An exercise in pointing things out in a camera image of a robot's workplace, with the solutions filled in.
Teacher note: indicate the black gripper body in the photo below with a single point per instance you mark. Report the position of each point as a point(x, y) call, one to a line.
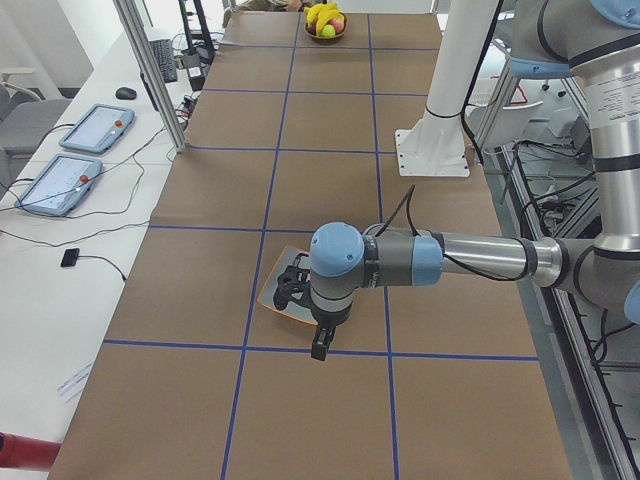
point(327, 320)

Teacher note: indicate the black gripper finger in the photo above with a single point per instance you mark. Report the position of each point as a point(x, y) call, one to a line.
point(321, 343)

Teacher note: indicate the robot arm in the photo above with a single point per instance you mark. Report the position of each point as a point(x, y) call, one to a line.
point(596, 41)

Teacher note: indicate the grey square plate orange rim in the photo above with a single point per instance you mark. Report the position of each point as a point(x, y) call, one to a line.
point(289, 256)

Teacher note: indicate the woven brown fruit basket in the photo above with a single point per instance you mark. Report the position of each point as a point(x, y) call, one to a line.
point(311, 33)

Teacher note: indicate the small black puck device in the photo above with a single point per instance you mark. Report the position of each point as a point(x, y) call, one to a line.
point(70, 258)

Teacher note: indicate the upper teach pendant tablet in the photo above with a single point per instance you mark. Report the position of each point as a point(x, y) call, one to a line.
point(99, 129)

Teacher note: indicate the teach pendant tablet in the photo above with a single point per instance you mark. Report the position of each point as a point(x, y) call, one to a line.
point(60, 186)
point(99, 129)

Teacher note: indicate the lower teach pendant tablet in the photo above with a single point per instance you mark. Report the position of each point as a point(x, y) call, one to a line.
point(60, 186)

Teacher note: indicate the black computer mouse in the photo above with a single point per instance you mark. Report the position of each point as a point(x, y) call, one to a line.
point(126, 93)

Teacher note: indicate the green pear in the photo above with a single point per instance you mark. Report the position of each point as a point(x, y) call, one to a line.
point(328, 31)

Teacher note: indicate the pink apple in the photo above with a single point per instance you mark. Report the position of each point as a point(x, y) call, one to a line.
point(338, 24)

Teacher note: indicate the black keyboard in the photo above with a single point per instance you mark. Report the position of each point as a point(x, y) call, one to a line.
point(162, 51)

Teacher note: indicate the grey office chair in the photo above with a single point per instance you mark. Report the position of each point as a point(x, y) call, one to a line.
point(26, 119)

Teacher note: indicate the red cylinder object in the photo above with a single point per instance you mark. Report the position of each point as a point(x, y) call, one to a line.
point(26, 453)

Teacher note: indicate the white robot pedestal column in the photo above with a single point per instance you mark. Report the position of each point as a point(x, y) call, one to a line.
point(435, 146)

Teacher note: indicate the aluminium frame post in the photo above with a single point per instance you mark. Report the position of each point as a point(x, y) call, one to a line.
point(135, 31)

